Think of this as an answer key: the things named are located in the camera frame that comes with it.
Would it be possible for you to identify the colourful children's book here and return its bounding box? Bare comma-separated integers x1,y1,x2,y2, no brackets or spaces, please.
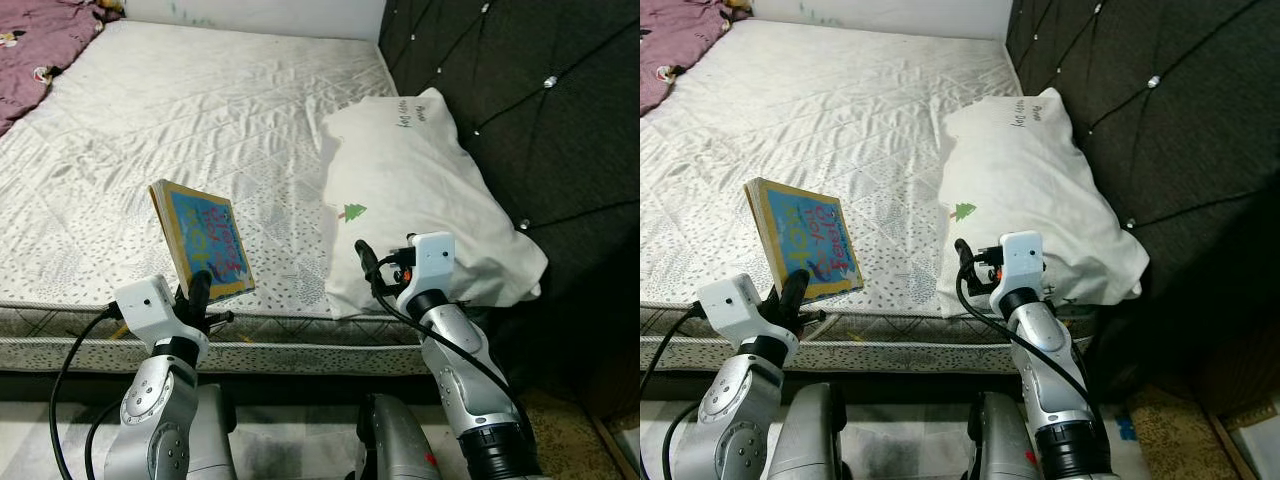
150,180,256,303
743,177,866,304

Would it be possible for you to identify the white pillow with tree print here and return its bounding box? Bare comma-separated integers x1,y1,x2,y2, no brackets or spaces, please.
322,88,549,319
937,88,1151,319

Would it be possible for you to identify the silver robot left leg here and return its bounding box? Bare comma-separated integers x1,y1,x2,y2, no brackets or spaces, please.
770,382,851,480
170,385,239,480

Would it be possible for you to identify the silver robot leg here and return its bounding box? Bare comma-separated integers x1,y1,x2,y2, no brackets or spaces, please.
170,385,239,480
770,382,851,480
350,392,441,480
965,390,1046,480

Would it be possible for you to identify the silver robot right leg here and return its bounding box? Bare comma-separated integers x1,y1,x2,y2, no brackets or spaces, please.
965,390,1046,480
350,392,441,480

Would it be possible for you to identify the grey quilted mattress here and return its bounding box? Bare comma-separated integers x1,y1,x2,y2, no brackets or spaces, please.
640,20,1131,376
0,20,531,376

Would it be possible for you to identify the dark tufted headboard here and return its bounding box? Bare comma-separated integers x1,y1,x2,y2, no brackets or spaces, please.
378,0,641,401
1005,0,1280,401

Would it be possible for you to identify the brown speckled floor mat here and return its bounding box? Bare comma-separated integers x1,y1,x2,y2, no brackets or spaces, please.
1125,385,1241,480
520,390,613,480

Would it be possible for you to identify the pink Mickey print blanket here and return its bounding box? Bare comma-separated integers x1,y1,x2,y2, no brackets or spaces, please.
640,0,751,116
0,0,126,136

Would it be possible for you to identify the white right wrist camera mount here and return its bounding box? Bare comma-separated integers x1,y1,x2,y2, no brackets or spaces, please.
998,230,1046,311
397,232,456,313

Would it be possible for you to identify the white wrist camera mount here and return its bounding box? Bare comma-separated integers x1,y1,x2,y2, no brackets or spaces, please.
697,273,801,351
397,232,456,313
998,230,1046,311
112,275,211,351

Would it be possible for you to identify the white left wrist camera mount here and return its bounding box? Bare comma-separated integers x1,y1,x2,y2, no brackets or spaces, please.
697,273,801,351
112,275,211,351

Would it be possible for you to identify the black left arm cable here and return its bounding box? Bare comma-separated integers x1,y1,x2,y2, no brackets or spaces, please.
50,305,126,480
640,300,706,480

